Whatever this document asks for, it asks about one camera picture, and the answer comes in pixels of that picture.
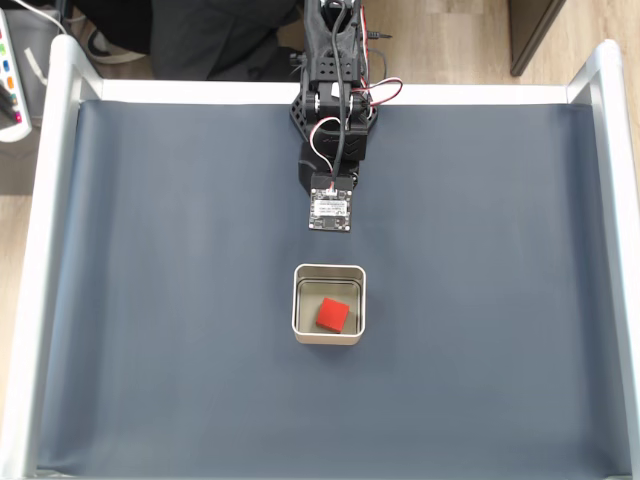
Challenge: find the dark blue mat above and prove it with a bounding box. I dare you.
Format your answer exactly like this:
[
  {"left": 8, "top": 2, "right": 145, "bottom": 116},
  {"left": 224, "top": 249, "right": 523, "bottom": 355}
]
[{"left": 37, "top": 98, "right": 632, "bottom": 476}]

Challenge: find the white red servo cable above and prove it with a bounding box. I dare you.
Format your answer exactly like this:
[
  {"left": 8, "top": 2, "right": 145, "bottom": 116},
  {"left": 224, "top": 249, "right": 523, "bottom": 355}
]
[{"left": 309, "top": 116, "right": 344, "bottom": 174}]

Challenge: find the red cube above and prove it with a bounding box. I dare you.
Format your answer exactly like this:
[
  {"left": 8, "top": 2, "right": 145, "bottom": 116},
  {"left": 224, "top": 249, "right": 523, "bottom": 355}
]
[{"left": 315, "top": 297, "right": 351, "bottom": 335}]

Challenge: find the grey box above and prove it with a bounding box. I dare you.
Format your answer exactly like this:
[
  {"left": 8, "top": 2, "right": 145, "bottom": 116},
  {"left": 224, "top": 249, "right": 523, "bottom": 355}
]
[{"left": 8, "top": 9, "right": 66, "bottom": 129}]

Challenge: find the white device with coloured buttons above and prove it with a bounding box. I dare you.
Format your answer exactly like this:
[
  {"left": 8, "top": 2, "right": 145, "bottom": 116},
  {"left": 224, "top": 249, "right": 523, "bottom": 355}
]
[{"left": 0, "top": 7, "right": 34, "bottom": 144}]

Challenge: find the camera circuit board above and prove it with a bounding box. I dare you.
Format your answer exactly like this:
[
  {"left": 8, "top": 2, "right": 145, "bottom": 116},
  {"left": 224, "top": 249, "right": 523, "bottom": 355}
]
[{"left": 308, "top": 173, "right": 354, "bottom": 234}]

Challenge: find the dark cabinet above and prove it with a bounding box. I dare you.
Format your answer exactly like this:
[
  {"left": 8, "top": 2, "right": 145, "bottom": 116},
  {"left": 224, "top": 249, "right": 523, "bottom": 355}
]
[{"left": 508, "top": 0, "right": 569, "bottom": 77}]

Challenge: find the red white looped cable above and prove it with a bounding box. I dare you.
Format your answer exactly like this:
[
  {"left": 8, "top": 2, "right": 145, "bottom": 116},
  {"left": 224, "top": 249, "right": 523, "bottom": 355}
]
[{"left": 357, "top": 78, "right": 404, "bottom": 108}]

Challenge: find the white tray frame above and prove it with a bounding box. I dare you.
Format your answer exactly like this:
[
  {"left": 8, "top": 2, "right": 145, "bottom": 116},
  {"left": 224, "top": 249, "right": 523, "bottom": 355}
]
[{"left": 0, "top": 34, "right": 640, "bottom": 480}]

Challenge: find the square metal tin container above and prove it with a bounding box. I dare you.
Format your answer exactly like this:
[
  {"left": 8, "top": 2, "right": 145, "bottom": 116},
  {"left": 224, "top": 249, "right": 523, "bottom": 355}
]
[{"left": 291, "top": 263, "right": 368, "bottom": 347}]

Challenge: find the black camera cable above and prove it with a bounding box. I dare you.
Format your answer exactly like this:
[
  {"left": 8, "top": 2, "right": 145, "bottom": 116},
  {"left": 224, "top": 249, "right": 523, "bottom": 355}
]
[{"left": 327, "top": 0, "right": 351, "bottom": 194}]

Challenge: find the person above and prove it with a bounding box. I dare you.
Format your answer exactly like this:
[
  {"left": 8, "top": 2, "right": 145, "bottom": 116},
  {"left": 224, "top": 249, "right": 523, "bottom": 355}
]
[{"left": 64, "top": 0, "right": 307, "bottom": 82}]

